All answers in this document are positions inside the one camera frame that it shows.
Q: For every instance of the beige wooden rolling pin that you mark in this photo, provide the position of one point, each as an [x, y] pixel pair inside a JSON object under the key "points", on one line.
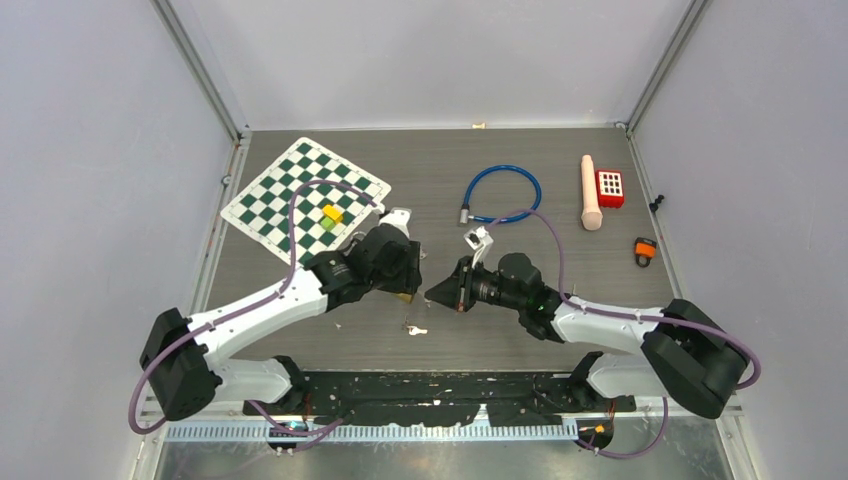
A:
{"points": [[591, 216]]}

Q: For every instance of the green block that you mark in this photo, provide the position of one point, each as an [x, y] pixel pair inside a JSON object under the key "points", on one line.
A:
{"points": [[327, 224]]}

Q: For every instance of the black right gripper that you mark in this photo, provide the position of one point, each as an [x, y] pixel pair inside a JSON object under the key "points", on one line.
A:
{"points": [[457, 291]]}

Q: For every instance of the black front base panel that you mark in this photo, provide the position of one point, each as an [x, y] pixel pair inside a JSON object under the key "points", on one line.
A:
{"points": [[441, 398]]}

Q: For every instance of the green white chessboard mat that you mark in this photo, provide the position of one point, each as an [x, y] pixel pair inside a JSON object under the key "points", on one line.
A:
{"points": [[281, 208]]}

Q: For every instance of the small orange padlock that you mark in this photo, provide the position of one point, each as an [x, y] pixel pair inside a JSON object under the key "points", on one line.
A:
{"points": [[645, 250]]}

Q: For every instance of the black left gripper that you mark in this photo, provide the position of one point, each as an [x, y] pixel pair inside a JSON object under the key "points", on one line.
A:
{"points": [[410, 278]]}

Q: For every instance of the red block with holes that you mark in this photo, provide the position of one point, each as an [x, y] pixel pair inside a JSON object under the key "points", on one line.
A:
{"points": [[609, 186]]}

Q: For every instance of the blue cable lock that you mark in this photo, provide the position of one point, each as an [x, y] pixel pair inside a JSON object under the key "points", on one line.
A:
{"points": [[504, 204]]}

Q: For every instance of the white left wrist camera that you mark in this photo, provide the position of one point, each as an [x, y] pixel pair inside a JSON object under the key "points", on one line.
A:
{"points": [[398, 218]]}

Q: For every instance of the black knob on rail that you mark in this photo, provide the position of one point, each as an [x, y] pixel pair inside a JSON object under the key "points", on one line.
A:
{"points": [[655, 204]]}

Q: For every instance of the aluminium frame rail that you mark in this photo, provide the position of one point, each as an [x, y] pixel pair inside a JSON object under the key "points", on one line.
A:
{"points": [[238, 421]]}

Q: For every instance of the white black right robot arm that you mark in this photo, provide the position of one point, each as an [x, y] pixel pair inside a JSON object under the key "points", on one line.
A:
{"points": [[676, 352]]}

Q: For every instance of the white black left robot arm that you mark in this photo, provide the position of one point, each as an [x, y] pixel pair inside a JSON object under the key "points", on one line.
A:
{"points": [[189, 362]]}

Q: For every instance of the yellow block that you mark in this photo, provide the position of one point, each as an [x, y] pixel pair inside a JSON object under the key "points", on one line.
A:
{"points": [[332, 213]]}

